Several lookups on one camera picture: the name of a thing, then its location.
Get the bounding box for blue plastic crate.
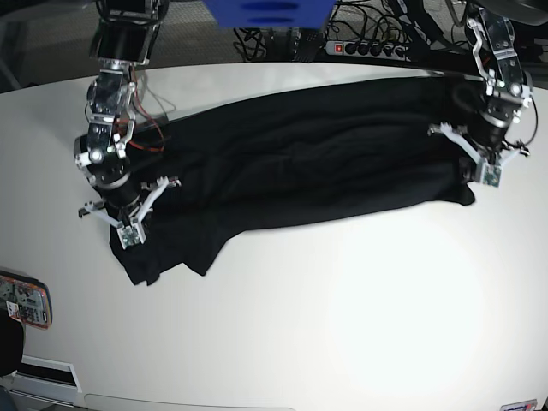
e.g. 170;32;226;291
204;0;335;29

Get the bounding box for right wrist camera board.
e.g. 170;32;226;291
117;226;141;249

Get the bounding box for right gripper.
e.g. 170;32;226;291
78;176;182;245

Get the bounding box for black chair back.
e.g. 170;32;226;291
0;310;25;377

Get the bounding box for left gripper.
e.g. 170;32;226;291
428;109;530;185

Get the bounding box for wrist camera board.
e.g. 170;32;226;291
482;164;502;188
117;226;141;249

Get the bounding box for tangled black cables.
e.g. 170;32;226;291
233;26;296;63

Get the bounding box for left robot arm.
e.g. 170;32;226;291
428;1;547;188

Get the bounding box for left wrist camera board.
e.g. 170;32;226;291
482;164;502;188

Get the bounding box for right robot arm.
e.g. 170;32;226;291
74;1;180;249

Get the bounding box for white power strip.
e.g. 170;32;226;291
324;40;410;62

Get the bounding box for black T-shirt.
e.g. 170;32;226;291
109;77;475;284

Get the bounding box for black power adapter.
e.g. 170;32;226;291
293;28;324;63

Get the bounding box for small card at edge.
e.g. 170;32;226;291
499;399;538;411

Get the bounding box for orange clear parts box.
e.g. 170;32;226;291
1;269;52;330

